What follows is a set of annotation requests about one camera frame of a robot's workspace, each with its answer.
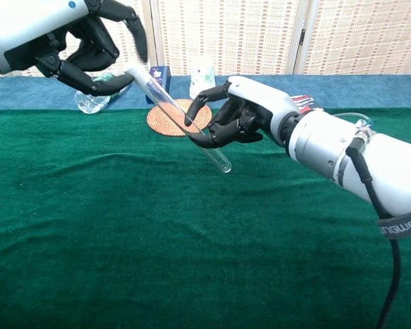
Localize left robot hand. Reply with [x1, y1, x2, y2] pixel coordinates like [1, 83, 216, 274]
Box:
[0, 0, 149, 97]

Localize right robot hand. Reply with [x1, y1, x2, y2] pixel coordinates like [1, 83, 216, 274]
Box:
[184, 75, 301, 149]

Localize clear glass tube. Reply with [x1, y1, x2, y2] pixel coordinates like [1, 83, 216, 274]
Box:
[133, 70, 233, 174]

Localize black red patterned packet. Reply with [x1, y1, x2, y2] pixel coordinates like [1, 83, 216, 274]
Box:
[289, 94, 325, 114]

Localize white paper cup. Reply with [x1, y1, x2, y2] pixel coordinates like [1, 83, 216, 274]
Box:
[188, 56, 216, 100]

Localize bamboo folding screen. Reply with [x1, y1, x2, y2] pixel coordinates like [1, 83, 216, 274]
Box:
[20, 0, 411, 77]

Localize blue table cloth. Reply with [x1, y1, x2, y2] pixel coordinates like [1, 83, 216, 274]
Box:
[0, 74, 411, 111]

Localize blue floral print box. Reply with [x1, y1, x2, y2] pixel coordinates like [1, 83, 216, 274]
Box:
[145, 65, 172, 105]

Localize clear plastic water bottle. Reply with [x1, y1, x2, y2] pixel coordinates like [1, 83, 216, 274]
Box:
[74, 71, 133, 114]

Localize round woven rattan coaster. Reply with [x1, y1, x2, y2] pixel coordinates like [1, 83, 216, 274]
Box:
[146, 98, 213, 138]

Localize green velvet cloth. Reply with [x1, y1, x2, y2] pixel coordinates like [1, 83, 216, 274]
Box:
[0, 108, 411, 329]

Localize black right arm strap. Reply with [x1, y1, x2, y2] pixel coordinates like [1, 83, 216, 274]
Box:
[376, 212, 411, 240]

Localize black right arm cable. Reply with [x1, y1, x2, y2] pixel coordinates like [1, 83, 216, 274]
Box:
[345, 136, 403, 329]

